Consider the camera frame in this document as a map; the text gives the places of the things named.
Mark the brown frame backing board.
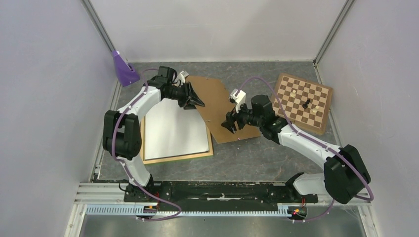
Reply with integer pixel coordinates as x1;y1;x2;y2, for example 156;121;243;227
186;76;260;144

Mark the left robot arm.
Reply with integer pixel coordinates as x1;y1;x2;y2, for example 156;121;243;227
102;66;205;201

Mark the light wooden picture frame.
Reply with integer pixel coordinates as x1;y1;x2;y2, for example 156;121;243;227
140;98;214;165

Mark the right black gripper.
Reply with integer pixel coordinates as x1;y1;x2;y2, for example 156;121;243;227
221;99;263;133

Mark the white slotted cable duct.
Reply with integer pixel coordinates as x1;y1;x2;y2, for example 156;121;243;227
85;204;293;218

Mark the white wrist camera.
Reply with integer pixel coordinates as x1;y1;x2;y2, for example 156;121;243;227
229;89;246;113
175;71;189;85

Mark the purple plastic stand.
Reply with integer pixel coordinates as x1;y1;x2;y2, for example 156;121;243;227
112;50;140;87

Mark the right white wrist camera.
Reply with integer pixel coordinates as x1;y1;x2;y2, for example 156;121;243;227
229;89;246;113

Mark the landscape photo print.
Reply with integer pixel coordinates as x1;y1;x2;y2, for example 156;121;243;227
144;98;210;161

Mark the wooden chessboard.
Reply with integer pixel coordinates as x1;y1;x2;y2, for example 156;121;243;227
270;73;334;135

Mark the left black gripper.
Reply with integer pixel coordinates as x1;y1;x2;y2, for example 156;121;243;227
165;82;205;110

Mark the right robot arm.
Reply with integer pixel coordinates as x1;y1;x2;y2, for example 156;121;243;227
221;90;371;204

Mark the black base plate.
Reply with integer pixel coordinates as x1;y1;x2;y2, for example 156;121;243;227
123;181;318;213

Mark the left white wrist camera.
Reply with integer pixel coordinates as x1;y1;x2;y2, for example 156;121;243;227
175;71;189;85

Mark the black chess piece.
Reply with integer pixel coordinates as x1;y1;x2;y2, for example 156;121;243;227
302;99;311;109

